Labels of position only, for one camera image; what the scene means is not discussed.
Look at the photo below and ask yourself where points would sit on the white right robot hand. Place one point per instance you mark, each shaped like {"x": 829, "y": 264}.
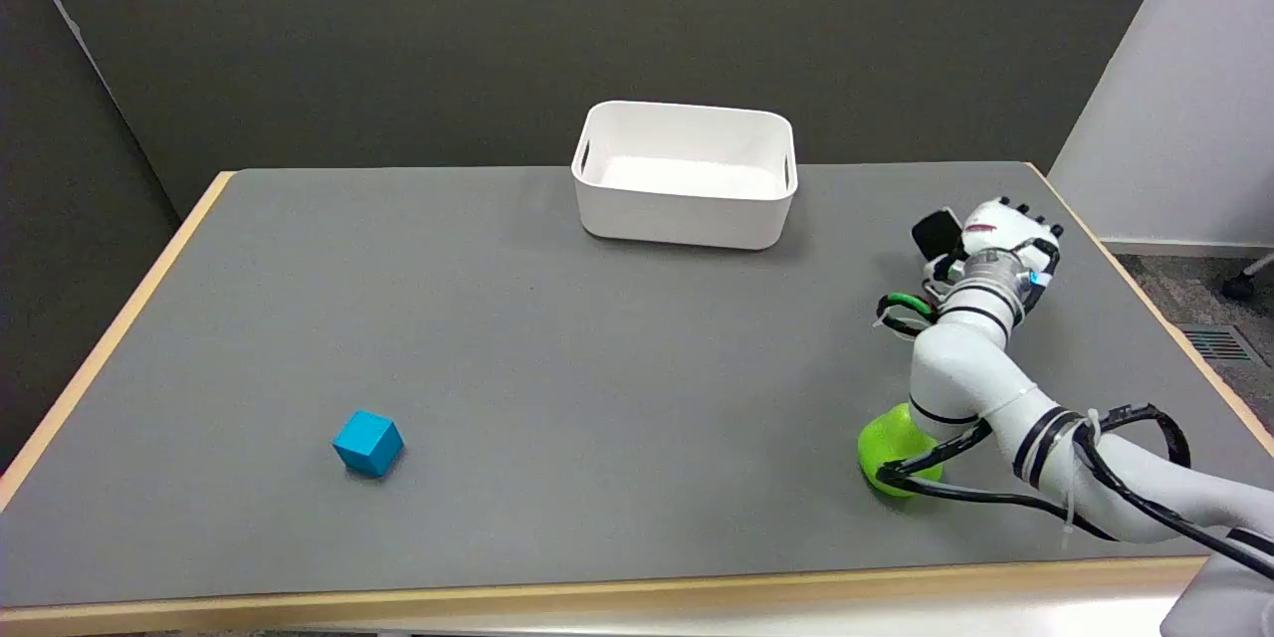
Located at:
{"x": 995, "y": 229}

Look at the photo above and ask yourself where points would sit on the black chair caster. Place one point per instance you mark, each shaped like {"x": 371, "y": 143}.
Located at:
{"x": 1244, "y": 283}

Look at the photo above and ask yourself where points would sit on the green plastic toy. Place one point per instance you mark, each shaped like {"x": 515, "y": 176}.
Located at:
{"x": 888, "y": 448}

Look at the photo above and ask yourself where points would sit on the floor vent grille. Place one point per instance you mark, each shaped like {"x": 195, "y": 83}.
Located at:
{"x": 1216, "y": 344}

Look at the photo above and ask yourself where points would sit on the blue cube block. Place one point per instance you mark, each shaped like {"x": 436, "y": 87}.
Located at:
{"x": 368, "y": 442}

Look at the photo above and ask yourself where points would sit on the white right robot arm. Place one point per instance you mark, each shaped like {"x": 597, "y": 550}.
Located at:
{"x": 1005, "y": 388}

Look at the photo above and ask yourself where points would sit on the white plastic container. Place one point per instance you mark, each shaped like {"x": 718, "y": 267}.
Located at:
{"x": 685, "y": 175}

